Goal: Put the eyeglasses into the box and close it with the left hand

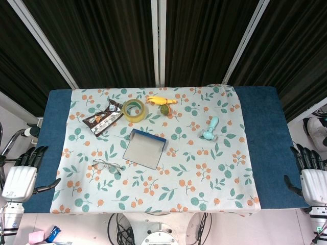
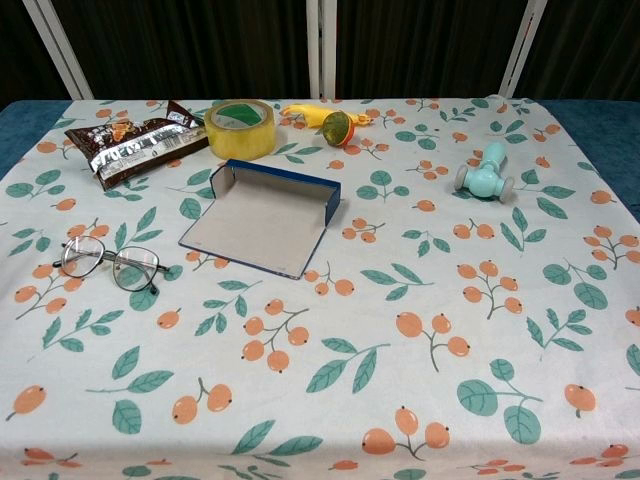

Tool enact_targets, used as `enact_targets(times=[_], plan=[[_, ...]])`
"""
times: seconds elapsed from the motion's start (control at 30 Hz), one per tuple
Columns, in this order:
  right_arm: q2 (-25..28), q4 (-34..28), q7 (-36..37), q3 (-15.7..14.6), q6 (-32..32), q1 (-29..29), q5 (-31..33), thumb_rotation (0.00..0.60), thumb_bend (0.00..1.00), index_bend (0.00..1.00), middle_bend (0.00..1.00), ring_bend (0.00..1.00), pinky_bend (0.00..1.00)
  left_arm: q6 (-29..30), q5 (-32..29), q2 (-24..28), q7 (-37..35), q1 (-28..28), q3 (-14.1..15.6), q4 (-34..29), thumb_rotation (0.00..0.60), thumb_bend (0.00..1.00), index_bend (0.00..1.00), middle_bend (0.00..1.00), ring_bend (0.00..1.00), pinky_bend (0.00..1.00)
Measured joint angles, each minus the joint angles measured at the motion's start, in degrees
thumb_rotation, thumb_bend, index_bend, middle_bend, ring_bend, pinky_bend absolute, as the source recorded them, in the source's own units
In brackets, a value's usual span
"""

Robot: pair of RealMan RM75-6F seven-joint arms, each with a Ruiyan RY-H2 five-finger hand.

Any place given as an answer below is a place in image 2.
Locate blue glasses case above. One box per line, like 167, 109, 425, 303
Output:
178, 158, 343, 280

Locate green orange ball toy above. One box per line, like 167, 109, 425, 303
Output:
321, 110, 357, 148

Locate white fruit print tablecloth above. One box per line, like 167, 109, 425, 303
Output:
0, 96, 640, 480

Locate yellowish packing tape roll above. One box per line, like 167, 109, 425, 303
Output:
203, 99, 277, 162

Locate white upright frame post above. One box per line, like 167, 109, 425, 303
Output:
305, 0, 339, 100

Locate black pleated curtain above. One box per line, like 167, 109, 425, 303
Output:
0, 0, 640, 101

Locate black-rimmed eyeglasses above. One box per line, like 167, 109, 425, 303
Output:
59, 235, 171, 295

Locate teal massage roller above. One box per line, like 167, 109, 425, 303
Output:
453, 141, 516, 202

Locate white slanted frame post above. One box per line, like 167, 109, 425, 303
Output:
22, 0, 94, 100
497, 0, 544, 97

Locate brown snack bag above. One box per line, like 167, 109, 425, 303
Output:
64, 99, 210, 192

